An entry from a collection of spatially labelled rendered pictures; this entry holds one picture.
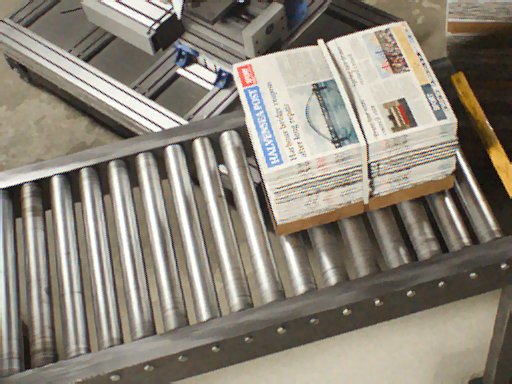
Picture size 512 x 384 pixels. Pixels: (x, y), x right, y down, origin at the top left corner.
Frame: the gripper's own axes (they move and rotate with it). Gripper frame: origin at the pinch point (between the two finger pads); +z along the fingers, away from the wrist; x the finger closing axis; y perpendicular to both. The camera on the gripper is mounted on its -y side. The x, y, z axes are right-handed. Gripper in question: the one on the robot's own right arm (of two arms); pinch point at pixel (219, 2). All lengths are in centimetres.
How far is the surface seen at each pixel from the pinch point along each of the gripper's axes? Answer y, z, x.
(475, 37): 54, -20, -82
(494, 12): 44, -18, -85
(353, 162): 23.3, 26.5, -14.8
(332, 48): 17.8, 2.1, -23.0
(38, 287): 50, 9, 46
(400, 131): 17.6, 27.7, -23.5
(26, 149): 130, -104, 36
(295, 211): 36.1, 23.7, -4.4
